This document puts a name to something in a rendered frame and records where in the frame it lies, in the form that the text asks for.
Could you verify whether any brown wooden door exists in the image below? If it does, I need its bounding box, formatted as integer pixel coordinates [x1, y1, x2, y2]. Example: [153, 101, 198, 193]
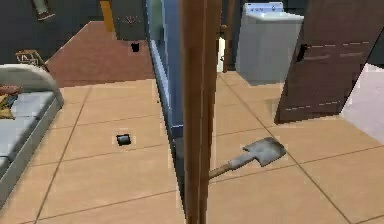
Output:
[178, 0, 223, 224]

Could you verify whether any small black box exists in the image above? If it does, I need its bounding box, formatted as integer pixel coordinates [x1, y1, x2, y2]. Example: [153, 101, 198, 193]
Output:
[116, 133, 132, 147]

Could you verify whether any grey metal shovel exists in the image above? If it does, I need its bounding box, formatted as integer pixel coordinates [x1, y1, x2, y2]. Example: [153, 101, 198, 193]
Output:
[208, 136, 288, 180]

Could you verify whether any white washing machine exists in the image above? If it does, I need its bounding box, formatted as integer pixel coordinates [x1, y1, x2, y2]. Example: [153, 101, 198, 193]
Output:
[235, 1, 305, 86]

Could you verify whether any dark grey cabinet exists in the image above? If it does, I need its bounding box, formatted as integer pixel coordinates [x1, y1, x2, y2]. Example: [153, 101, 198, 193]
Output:
[110, 0, 149, 42]

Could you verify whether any dark brown room door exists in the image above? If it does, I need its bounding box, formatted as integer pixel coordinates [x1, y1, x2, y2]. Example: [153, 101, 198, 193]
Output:
[274, 0, 384, 125]

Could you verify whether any grey sofa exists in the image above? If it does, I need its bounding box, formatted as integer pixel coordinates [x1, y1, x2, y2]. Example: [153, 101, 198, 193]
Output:
[0, 63, 65, 209]

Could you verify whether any brown wooden stool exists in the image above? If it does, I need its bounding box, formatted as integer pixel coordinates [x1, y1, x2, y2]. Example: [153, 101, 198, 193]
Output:
[14, 49, 48, 69]

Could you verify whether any brown yellow cushion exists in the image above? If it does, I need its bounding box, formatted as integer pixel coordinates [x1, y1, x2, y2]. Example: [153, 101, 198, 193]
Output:
[0, 84, 23, 120]

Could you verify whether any black door handle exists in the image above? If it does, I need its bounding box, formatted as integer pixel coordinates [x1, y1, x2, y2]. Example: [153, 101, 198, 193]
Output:
[296, 43, 309, 63]

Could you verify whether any orange post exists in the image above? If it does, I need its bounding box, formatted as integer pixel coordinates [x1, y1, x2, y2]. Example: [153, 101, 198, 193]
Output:
[99, 0, 116, 33]

